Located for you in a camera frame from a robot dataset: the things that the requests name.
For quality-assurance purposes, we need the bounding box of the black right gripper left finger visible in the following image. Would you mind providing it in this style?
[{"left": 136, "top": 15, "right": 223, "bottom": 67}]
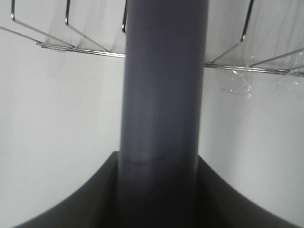
[{"left": 17, "top": 152, "right": 118, "bottom": 228}]

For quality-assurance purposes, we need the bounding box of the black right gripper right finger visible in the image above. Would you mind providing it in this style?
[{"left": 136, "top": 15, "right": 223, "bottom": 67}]
[{"left": 196, "top": 156, "right": 299, "bottom": 228}]

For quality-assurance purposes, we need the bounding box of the clear tape piece on rack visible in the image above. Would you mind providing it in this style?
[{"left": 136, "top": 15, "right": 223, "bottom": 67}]
[{"left": 218, "top": 70, "right": 253, "bottom": 99}]

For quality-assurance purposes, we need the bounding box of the chrome wire dish rack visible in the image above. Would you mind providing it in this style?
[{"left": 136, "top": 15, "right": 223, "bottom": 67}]
[{"left": 0, "top": 0, "right": 304, "bottom": 77}]

